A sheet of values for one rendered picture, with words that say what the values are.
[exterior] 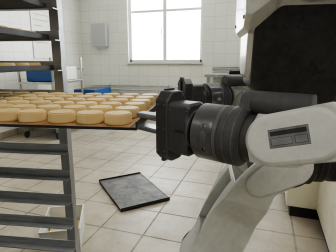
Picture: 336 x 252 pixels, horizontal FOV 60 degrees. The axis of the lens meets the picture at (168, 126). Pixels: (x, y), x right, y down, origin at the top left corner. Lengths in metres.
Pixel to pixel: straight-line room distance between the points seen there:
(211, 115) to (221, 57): 4.74
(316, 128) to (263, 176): 0.30
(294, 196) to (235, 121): 1.85
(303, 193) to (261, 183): 1.59
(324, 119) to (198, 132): 0.16
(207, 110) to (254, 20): 0.22
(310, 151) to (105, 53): 5.64
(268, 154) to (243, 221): 0.37
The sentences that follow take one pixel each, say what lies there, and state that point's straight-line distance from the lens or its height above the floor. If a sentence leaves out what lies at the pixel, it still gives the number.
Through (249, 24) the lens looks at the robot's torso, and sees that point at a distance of 0.59.
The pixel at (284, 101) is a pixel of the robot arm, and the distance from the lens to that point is 0.41.
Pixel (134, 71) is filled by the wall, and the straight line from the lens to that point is 5.62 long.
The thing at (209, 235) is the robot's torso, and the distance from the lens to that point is 0.74.
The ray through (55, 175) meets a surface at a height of 0.68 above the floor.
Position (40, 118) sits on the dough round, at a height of 0.96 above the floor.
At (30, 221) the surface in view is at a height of 0.50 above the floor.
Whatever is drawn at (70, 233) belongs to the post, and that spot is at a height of 0.46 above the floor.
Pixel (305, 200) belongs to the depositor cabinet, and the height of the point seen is 0.15.
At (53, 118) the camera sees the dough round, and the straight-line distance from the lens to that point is 0.57.
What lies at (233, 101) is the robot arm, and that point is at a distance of 0.92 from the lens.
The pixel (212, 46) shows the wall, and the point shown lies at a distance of 5.19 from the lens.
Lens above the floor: 1.06
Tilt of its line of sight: 12 degrees down
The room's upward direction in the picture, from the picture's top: straight up
